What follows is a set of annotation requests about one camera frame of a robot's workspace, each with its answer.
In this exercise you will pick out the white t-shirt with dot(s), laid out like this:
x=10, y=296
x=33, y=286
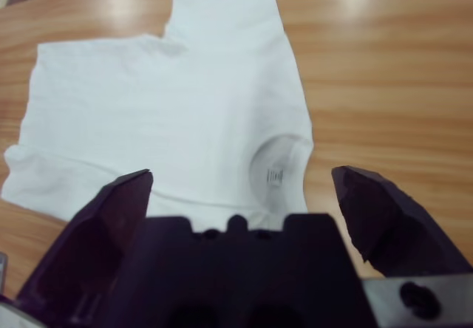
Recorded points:
x=148, y=102

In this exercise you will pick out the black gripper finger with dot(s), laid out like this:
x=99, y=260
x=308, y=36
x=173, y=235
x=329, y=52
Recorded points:
x=85, y=246
x=391, y=224

